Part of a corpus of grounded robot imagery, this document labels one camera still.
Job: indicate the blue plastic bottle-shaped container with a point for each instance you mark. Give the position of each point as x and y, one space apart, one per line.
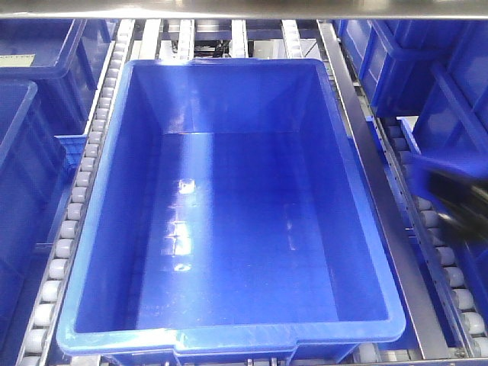
455 161

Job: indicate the large empty blue bin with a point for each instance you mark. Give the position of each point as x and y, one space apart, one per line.
228 220

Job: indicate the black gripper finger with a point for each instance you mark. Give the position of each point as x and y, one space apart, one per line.
462 203

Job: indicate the blue plastic bin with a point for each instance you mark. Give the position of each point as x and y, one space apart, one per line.
37 168
392 59
64 57
455 117

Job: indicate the right steel roller shelf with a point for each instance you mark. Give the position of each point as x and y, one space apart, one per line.
431 347

